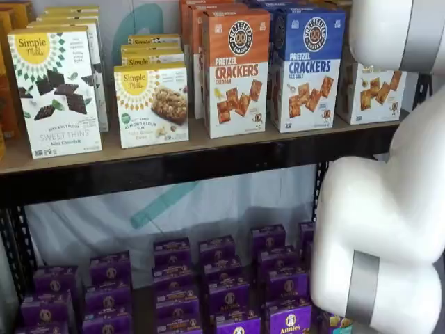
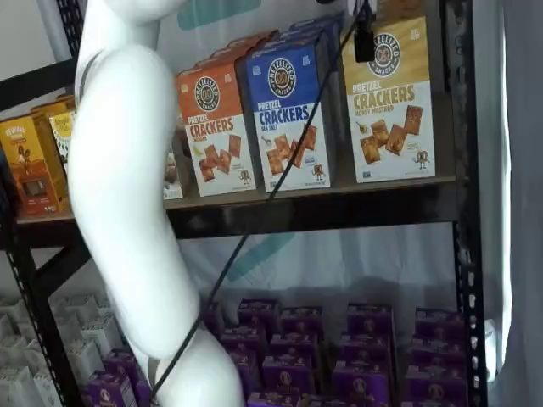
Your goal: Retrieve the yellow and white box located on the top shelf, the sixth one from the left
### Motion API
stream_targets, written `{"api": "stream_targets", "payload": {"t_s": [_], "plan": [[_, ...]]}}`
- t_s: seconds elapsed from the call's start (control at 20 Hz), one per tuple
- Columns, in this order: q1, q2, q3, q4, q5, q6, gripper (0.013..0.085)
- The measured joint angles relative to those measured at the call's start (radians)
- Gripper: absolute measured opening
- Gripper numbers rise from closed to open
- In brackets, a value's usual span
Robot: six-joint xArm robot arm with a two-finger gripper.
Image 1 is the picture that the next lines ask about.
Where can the yellow white pretzel crackers box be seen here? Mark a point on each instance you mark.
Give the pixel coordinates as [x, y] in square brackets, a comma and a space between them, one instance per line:
[375, 101]

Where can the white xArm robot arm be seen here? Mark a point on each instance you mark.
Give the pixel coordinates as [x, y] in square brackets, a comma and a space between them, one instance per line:
[375, 226]

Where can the black metal shelf rack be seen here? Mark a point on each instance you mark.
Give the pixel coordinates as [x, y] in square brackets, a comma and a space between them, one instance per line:
[174, 174]

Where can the orange white pretzel crackers box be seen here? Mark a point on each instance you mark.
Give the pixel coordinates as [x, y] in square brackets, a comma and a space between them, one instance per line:
[199, 87]
[236, 104]
[184, 28]

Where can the purple Annie's box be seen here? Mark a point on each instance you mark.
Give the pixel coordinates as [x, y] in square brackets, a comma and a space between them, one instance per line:
[286, 288]
[172, 252]
[222, 269]
[55, 282]
[290, 321]
[107, 325]
[278, 261]
[45, 311]
[177, 302]
[179, 325]
[268, 236]
[217, 248]
[228, 295]
[174, 278]
[108, 301]
[307, 231]
[238, 323]
[41, 328]
[110, 271]

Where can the Simple Mills almond bars box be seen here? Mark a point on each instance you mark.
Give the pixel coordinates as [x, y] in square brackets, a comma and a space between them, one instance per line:
[156, 48]
[153, 104]
[153, 39]
[153, 61]

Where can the blue white pretzel crackers box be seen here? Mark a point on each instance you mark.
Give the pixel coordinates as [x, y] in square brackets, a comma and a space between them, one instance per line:
[264, 6]
[309, 104]

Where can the Simple Mills sweet thins box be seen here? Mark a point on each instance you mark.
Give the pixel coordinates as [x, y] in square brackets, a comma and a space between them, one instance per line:
[62, 23]
[69, 16]
[73, 8]
[52, 104]

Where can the purple box with teal picture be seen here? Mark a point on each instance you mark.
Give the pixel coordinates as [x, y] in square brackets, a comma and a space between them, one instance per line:
[333, 325]

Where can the orange snack box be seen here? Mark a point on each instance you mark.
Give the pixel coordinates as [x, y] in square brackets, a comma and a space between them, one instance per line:
[21, 10]

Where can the white backdrop sheet teal print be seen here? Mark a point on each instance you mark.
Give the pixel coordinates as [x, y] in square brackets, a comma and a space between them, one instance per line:
[104, 226]

